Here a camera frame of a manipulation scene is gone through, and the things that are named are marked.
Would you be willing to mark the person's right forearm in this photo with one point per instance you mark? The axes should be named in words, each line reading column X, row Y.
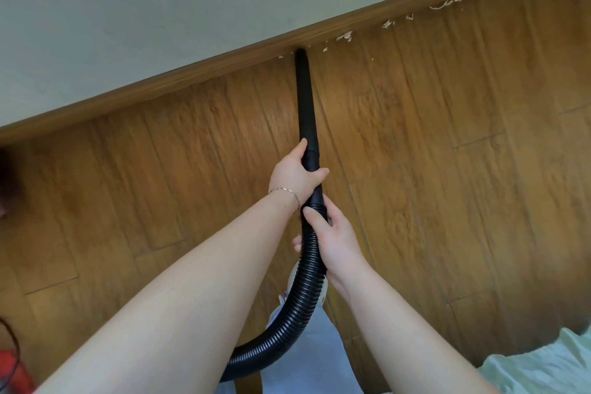
column 406, row 343

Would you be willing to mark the person's right leg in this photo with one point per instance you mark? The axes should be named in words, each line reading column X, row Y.
column 314, row 357

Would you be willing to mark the person's right hand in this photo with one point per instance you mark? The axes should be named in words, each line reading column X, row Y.
column 337, row 246

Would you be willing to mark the pale green bedspread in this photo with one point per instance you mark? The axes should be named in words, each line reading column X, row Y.
column 545, row 366

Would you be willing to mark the wooden skirting board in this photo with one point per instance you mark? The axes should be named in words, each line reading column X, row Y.
column 184, row 77

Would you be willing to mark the white paper scraps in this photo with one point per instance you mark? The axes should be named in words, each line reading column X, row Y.
column 344, row 36

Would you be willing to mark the person's left forearm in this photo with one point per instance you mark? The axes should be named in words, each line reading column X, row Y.
column 175, row 310

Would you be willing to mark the person's left hand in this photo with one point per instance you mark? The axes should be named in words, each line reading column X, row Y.
column 291, row 174

